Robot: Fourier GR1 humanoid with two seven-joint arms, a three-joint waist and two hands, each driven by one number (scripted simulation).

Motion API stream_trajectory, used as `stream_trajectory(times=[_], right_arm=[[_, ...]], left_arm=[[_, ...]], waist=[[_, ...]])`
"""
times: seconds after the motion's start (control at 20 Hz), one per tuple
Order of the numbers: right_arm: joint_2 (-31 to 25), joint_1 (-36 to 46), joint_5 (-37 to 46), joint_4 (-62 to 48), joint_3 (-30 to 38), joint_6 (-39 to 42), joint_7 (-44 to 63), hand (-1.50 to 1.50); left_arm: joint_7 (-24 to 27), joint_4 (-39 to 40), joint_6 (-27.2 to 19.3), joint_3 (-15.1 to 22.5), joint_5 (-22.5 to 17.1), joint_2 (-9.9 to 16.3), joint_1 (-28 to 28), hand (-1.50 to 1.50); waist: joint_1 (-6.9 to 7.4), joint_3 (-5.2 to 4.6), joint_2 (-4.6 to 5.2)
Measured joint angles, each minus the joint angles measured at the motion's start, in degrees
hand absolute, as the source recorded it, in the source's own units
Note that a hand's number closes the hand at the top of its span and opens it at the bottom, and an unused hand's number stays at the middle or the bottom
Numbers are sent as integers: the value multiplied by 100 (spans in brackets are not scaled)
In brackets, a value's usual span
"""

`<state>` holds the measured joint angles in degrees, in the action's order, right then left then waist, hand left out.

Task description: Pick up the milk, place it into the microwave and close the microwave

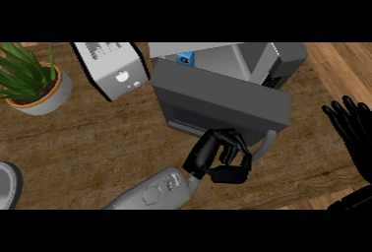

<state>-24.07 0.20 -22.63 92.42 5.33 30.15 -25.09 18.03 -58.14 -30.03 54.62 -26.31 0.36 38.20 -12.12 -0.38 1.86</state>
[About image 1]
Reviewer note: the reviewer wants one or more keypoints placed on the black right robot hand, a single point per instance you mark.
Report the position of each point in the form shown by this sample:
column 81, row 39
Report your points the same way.
column 356, row 138

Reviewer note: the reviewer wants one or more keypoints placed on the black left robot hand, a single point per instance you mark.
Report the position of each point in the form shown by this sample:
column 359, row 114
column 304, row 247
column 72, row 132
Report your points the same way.
column 205, row 154

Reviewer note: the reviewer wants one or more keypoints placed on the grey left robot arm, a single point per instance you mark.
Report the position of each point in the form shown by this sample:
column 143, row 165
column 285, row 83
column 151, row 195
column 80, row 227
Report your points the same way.
column 155, row 193

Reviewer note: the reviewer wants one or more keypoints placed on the dark grey microwave door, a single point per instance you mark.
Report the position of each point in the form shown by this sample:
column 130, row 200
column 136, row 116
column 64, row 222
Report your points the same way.
column 217, row 95

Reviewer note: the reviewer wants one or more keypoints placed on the grey microwave body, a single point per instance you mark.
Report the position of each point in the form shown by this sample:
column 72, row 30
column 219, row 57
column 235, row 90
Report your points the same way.
column 227, row 59

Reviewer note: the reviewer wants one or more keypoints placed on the blue milk carton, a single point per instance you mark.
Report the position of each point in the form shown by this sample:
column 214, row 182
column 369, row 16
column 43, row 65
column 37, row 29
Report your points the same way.
column 186, row 58

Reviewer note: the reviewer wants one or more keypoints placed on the grey slanted appliance, black edge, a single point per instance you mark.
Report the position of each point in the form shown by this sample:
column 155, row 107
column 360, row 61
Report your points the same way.
column 114, row 70

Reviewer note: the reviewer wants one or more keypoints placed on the grey orange-rimmed plant pot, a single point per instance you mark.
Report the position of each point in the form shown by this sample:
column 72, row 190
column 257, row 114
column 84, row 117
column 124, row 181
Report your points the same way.
column 50, row 100

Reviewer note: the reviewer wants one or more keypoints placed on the grey round dish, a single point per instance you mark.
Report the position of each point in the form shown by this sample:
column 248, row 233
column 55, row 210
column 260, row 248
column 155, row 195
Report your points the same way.
column 7, row 185

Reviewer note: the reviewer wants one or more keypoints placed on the green leafy plant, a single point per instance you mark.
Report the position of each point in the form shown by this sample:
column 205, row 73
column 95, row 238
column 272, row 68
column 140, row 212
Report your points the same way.
column 21, row 70

